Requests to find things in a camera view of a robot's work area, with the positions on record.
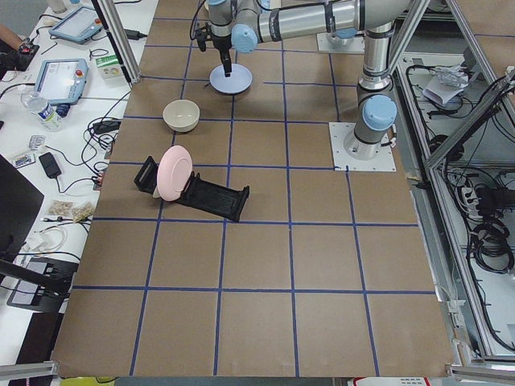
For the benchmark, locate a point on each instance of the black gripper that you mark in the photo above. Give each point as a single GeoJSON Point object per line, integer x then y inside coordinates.
{"type": "Point", "coordinates": [222, 44]}

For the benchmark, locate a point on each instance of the blue plate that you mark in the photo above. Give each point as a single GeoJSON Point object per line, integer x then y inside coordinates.
{"type": "Point", "coordinates": [239, 80]}

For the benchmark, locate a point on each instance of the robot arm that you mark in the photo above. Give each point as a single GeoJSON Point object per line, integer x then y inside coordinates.
{"type": "Point", "coordinates": [342, 36]}
{"type": "Point", "coordinates": [340, 26]}

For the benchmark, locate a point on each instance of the person forearm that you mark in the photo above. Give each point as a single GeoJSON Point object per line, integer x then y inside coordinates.
{"type": "Point", "coordinates": [9, 39]}

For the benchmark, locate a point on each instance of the pink plate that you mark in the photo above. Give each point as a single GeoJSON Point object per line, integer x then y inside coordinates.
{"type": "Point", "coordinates": [173, 173]}

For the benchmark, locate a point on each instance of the cream bowl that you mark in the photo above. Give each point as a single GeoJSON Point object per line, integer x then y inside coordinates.
{"type": "Point", "coordinates": [182, 115]}

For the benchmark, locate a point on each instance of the green white box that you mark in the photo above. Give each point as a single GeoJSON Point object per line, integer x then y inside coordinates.
{"type": "Point", "coordinates": [108, 67]}

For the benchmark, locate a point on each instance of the far teach pendant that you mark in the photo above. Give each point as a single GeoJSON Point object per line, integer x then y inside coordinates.
{"type": "Point", "coordinates": [78, 27]}

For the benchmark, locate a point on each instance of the teach pendant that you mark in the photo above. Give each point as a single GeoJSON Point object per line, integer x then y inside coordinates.
{"type": "Point", "coordinates": [78, 27]}
{"type": "Point", "coordinates": [62, 82]}

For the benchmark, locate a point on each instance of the black dish rack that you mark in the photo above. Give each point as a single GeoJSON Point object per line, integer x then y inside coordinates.
{"type": "Point", "coordinates": [199, 194]}

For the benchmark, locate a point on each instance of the near teach pendant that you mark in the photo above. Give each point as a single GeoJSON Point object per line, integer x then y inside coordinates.
{"type": "Point", "coordinates": [62, 82]}

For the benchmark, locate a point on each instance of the plastic water bottle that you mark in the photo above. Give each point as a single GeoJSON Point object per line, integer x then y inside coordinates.
{"type": "Point", "coordinates": [42, 110]}

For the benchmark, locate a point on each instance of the black power adapter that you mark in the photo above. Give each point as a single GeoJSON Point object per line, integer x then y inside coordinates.
{"type": "Point", "coordinates": [50, 165]}

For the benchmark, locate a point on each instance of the black monitor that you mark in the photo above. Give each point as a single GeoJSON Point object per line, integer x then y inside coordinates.
{"type": "Point", "coordinates": [20, 205]}

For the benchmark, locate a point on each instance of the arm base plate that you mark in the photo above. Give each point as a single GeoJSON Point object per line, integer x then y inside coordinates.
{"type": "Point", "coordinates": [354, 47]}
{"type": "Point", "coordinates": [349, 154]}

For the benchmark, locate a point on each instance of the aluminium frame post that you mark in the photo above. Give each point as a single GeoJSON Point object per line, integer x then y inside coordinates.
{"type": "Point", "coordinates": [110, 20]}

